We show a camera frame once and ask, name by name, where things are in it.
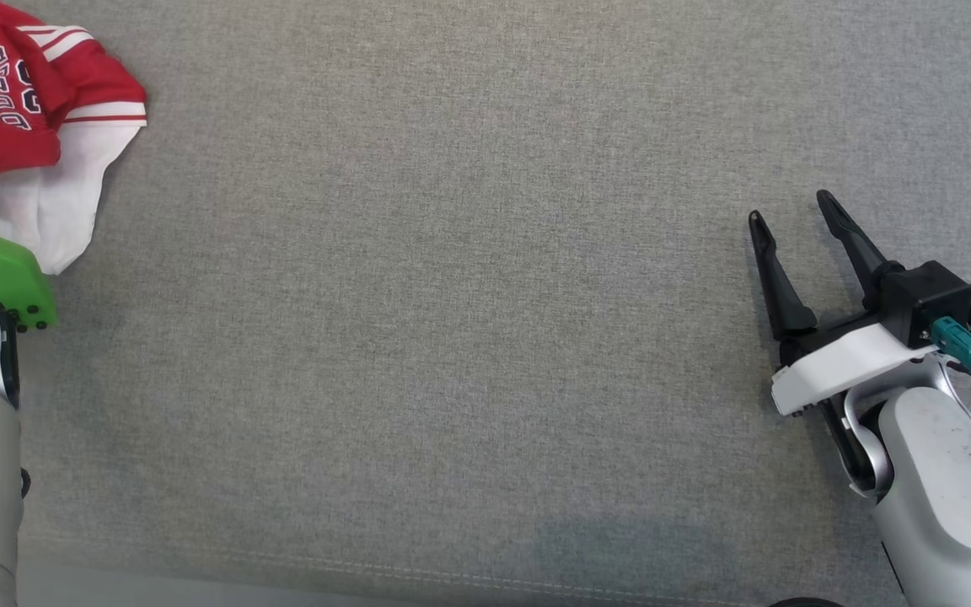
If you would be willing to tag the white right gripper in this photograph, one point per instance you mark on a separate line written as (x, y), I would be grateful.
(839, 362)

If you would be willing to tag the red white basketball jersey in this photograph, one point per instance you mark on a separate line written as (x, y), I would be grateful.
(5, 93)

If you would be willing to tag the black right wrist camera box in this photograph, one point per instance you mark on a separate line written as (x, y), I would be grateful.
(924, 299)

